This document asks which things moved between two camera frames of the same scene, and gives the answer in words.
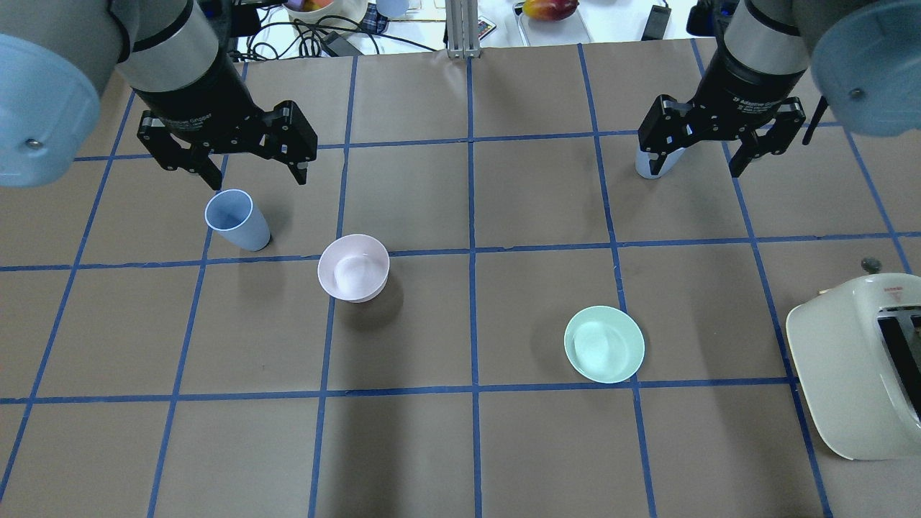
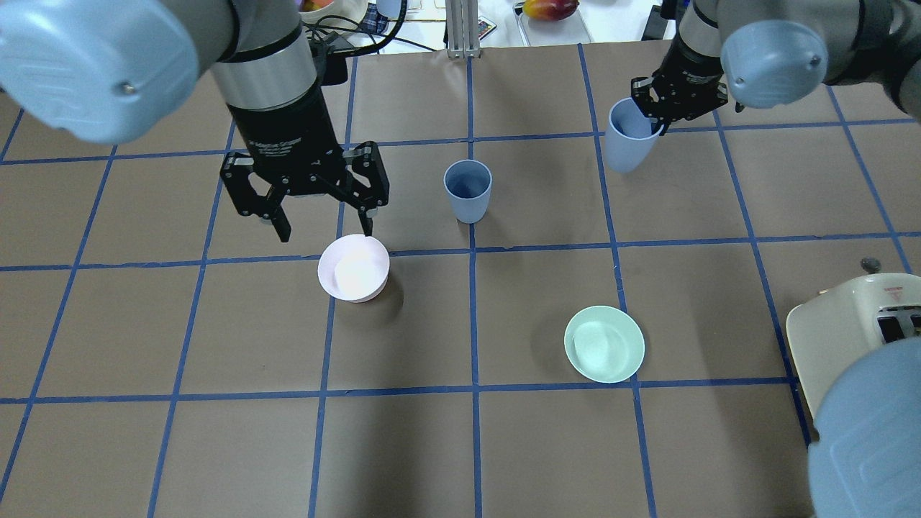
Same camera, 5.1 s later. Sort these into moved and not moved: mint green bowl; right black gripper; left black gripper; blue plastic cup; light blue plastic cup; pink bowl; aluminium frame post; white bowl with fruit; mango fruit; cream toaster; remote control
Moved: right black gripper; left black gripper; blue plastic cup; light blue plastic cup
Not moved: mint green bowl; aluminium frame post; pink bowl; remote control; white bowl with fruit; cream toaster; mango fruit
